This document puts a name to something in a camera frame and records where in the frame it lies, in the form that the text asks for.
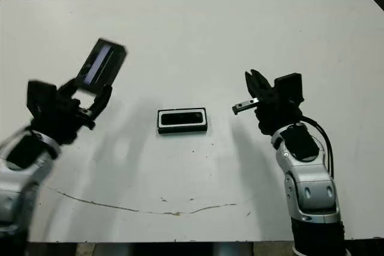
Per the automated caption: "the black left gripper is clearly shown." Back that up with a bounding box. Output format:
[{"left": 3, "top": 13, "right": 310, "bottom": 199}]
[{"left": 31, "top": 77, "right": 113, "bottom": 146}]

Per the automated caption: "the black left wrist camera housing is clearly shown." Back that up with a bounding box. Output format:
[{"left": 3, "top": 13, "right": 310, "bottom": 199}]
[{"left": 26, "top": 80, "right": 58, "bottom": 119}]

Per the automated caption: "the black right wrist camera housing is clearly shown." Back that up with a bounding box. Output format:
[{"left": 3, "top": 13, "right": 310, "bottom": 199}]
[{"left": 274, "top": 73, "right": 305, "bottom": 106}]

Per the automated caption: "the black box lid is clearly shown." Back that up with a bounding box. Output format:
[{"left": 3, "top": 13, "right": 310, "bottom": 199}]
[{"left": 76, "top": 37, "right": 130, "bottom": 92}]

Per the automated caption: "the grey cylindrical leg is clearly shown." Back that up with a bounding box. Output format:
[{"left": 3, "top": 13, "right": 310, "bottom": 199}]
[{"left": 214, "top": 241, "right": 256, "bottom": 256}]

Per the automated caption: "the black box base white insert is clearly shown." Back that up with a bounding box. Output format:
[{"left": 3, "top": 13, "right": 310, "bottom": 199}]
[{"left": 156, "top": 106, "right": 209, "bottom": 135}]

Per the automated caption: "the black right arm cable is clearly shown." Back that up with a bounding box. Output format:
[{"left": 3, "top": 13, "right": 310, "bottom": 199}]
[{"left": 302, "top": 119, "right": 335, "bottom": 177}]

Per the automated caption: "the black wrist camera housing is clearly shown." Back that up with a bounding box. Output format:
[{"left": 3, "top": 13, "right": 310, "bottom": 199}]
[
  {"left": 274, "top": 73, "right": 305, "bottom": 106},
  {"left": 26, "top": 80, "right": 58, "bottom": 119}
]

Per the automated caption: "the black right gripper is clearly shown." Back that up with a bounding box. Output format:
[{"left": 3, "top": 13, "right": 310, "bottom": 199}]
[{"left": 231, "top": 69, "right": 304, "bottom": 137}]

